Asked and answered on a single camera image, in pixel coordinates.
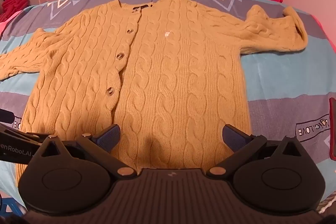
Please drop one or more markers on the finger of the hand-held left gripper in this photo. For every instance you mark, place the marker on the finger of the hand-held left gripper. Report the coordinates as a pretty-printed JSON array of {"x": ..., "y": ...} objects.
[
  {"x": 18, "y": 133},
  {"x": 6, "y": 116}
]

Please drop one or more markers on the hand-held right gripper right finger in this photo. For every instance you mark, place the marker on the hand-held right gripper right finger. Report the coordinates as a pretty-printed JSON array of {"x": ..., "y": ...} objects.
[{"x": 232, "y": 137}]

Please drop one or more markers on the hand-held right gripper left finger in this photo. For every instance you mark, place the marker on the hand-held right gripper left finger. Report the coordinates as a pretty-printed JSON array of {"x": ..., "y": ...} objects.
[{"x": 109, "y": 136}]

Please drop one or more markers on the pile of red folded clothes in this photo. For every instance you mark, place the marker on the pile of red folded clothes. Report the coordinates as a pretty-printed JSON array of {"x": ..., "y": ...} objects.
[{"x": 14, "y": 3}]

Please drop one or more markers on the blue plastic stool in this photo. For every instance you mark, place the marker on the blue plastic stool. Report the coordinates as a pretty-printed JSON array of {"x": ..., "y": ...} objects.
[{"x": 10, "y": 209}]

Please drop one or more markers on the blue grey patterned bed sheet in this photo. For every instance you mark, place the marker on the blue grey patterned bed sheet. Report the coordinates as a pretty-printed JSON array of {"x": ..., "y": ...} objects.
[{"x": 275, "y": 77}]

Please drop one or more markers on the red-edged dark object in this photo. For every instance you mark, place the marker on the red-edged dark object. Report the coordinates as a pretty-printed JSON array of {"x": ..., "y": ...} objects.
[{"x": 333, "y": 129}]

